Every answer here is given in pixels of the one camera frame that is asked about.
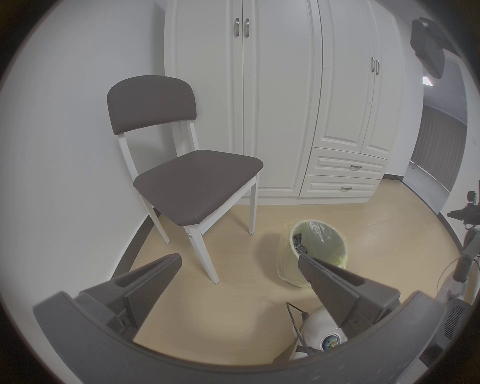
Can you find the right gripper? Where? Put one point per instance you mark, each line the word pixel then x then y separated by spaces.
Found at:
pixel 472 215

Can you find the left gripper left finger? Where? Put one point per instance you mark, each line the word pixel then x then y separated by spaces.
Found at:
pixel 146 288

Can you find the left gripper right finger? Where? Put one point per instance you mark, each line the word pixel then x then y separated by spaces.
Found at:
pixel 337 292

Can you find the yellow-green plastic bag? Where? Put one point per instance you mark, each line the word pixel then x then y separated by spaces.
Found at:
pixel 330 240

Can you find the black plastic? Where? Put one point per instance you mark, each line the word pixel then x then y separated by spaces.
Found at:
pixel 300 243

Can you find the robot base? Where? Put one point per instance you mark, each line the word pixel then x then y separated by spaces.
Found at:
pixel 318 322

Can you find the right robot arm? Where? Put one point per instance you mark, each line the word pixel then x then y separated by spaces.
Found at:
pixel 470 243

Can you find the white chair grey cushions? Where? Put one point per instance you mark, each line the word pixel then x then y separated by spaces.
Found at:
pixel 195 180

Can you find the white wardrobe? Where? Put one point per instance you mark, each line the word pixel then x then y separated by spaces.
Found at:
pixel 281 93

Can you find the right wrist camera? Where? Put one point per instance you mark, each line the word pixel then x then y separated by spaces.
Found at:
pixel 471 198

